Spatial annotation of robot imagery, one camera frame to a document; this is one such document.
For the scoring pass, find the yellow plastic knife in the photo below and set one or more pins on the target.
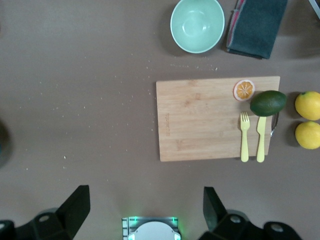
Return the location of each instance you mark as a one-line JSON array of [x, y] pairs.
[[261, 140]]

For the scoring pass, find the yellow plastic fork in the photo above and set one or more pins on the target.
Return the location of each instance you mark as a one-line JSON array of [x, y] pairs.
[[245, 140]]

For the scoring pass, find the dark grey folded cloth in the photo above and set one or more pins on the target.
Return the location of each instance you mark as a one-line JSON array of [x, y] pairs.
[[257, 27]]

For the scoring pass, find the dark green avocado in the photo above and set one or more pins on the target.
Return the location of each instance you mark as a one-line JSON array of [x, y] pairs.
[[268, 103]]

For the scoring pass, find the wooden cutting board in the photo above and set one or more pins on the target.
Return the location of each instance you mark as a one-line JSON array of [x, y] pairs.
[[200, 120]]

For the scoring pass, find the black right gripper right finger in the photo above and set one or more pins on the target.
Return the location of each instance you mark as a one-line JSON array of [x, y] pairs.
[[225, 225]]

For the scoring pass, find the metal peeler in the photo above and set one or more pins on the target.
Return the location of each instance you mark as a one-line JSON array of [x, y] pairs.
[[274, 125]]

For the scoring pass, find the yellow lemon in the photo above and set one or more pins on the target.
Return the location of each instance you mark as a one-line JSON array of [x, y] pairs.
[[308, 105], [308, 135]]

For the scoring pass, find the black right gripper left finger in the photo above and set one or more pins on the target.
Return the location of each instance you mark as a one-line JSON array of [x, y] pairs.
[[62, 222]]

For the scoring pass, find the pale green bowl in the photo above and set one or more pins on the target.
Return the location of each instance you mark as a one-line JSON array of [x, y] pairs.
[[197, 25]]

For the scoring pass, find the orange slice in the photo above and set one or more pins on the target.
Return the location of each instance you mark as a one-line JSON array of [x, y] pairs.
[[243, 90]]

